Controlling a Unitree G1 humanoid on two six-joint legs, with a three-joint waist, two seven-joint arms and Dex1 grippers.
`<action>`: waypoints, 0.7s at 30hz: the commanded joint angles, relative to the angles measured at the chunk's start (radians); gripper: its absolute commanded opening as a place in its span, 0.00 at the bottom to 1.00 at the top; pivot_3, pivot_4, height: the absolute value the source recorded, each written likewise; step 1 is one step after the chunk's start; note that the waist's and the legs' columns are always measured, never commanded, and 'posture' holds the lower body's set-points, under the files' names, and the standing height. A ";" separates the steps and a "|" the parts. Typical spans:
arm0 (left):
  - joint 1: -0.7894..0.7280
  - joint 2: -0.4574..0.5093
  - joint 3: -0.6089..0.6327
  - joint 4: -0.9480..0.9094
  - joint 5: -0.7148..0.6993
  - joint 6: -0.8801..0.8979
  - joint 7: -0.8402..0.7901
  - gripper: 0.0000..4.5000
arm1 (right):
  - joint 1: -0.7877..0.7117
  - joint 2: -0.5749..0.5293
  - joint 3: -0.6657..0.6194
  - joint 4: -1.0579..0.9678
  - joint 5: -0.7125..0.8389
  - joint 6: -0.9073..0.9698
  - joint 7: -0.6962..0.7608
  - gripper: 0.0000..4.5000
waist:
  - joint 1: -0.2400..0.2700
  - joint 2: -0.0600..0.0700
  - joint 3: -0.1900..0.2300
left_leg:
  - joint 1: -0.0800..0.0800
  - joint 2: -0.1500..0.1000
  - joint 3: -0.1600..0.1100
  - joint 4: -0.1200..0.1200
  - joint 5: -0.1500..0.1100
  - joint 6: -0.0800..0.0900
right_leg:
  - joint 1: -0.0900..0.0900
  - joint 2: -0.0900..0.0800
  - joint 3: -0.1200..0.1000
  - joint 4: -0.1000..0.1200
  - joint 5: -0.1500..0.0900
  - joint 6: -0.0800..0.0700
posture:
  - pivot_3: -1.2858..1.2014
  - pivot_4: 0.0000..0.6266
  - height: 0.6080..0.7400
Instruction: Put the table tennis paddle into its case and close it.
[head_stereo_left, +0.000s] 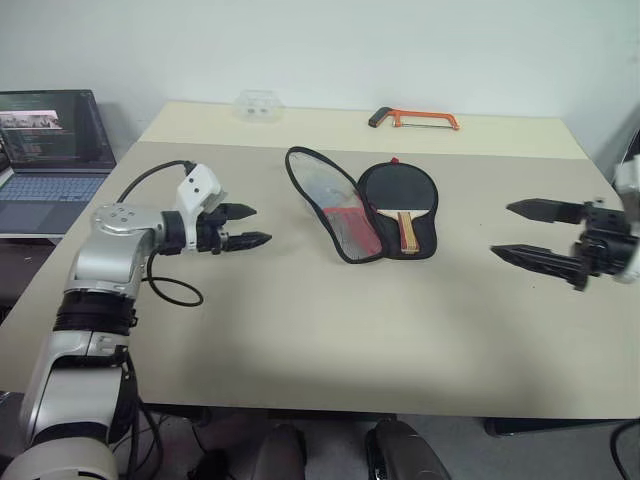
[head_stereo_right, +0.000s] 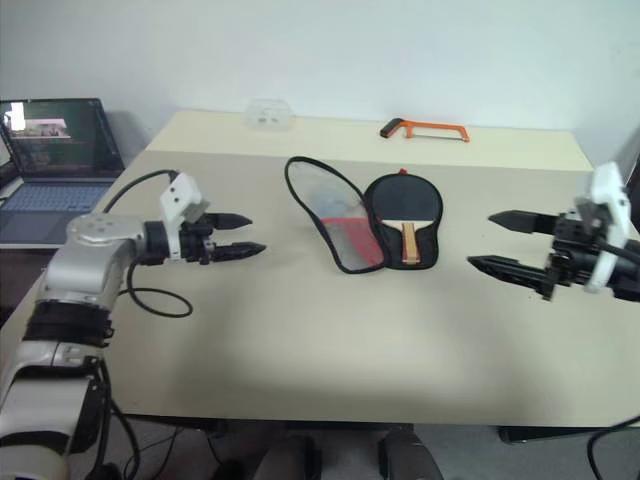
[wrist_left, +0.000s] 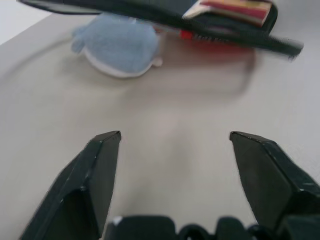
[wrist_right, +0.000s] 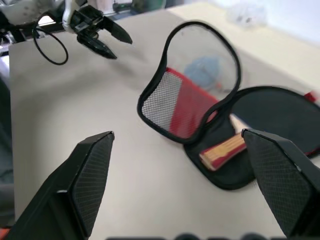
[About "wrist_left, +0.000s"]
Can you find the black and red paddle case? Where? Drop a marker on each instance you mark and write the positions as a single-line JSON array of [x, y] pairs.
[[160, 13]]

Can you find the red zipper pull tab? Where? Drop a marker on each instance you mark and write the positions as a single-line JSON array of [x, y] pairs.
[[186, 34]]

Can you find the wooden table tennis paddle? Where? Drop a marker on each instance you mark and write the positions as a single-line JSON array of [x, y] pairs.
[[237, 10]]

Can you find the small grey-white object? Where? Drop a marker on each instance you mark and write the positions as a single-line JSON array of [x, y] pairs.
[[117, 42]]

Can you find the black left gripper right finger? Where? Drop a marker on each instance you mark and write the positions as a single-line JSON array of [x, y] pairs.
[[270, 180]]

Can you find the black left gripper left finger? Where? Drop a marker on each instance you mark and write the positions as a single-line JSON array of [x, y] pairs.
[[82, 190]]

